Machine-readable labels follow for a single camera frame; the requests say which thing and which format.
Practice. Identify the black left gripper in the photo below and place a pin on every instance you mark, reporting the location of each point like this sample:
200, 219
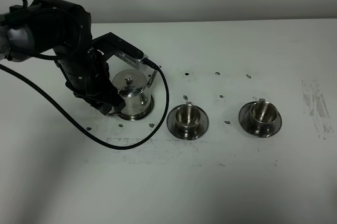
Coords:
87, 76

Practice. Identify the stainless steel teapot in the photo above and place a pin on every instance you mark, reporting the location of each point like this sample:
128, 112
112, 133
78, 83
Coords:
134, 88

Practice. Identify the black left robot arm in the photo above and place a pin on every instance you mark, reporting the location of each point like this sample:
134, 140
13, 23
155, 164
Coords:
60, 31

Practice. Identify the steel teapot saucer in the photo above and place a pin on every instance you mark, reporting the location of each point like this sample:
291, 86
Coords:
140, 115

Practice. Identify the left stainless steel teacup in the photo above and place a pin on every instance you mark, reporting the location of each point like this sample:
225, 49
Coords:
188, 117

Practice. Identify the stainless steel teacup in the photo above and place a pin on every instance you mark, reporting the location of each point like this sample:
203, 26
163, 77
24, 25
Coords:
263, 114
188, 117

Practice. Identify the right stainless steel teacup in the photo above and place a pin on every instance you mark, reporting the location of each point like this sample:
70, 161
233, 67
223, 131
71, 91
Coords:
263, 114

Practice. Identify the left steel cup saucer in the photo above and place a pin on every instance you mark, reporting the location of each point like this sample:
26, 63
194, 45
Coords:
175, 131

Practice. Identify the steel cup saucer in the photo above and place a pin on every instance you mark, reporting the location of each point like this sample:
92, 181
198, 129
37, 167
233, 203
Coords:
250, 129
175, 131

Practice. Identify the right steel cup saucer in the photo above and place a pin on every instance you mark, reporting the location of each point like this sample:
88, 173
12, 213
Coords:
250, 129

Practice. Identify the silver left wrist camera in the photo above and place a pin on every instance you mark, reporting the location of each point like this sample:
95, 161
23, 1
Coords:
123, 52

